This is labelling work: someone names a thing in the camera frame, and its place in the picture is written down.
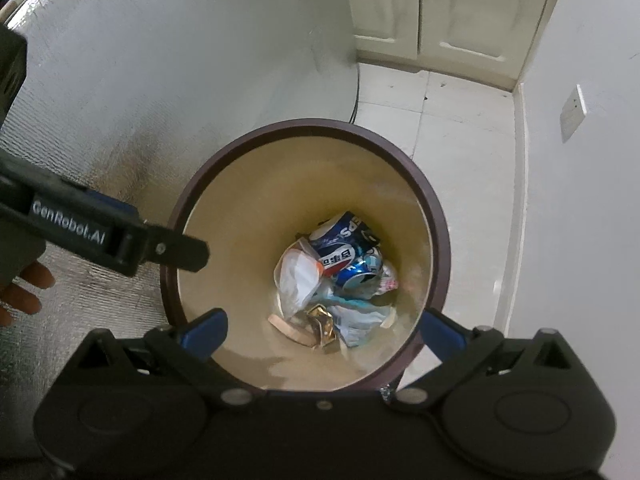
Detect crushed blue drink can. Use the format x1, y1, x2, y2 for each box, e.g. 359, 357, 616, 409
307, 210, 381, 247
320, 245, 386, 291

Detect gold foil wrapper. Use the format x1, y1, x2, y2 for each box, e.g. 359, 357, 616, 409
306, 302, 337, 348

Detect blue clear plastic wrapper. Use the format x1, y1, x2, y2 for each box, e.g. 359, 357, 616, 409
325, 292, 396, 348

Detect cream cabinet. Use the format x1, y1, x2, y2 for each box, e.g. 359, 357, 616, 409
342, 0, 566, 92

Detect black cable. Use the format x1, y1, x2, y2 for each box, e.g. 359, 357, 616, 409
349, 60, 364, 126

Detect wooden block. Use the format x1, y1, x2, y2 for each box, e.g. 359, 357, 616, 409
268, 314, 321, 347

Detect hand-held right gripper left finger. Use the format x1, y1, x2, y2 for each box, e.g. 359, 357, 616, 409
60, 309, 256, 411

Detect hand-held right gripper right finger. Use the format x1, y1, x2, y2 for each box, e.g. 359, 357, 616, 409
390, 308, 596, 411

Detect white plastic bag with orange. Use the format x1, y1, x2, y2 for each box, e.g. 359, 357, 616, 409
274, 240, 326, 321

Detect person's left hand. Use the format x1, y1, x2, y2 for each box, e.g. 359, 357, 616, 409
0, 261, 56, 328

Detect silver foil sheet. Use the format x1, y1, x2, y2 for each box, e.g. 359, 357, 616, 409
0, 0, 363, 461

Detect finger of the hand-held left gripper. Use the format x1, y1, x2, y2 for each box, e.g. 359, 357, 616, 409
82, 191, 210, 277

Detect yellow trash can dark rim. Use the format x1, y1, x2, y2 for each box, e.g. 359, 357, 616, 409
161, 119, 453, 393

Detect white low wall socket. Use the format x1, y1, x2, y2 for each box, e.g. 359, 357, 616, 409
560, 84, 587, 143

